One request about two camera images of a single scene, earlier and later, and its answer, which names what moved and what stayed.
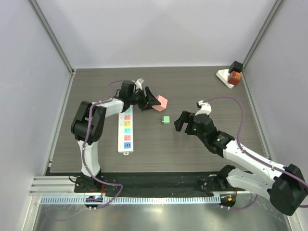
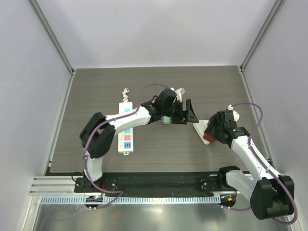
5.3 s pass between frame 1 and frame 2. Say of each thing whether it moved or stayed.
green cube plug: stayed
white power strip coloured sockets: stayed
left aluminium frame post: stayed
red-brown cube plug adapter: moved
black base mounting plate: stayed
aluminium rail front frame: stayed
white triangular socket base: moved
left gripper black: moved
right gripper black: moved
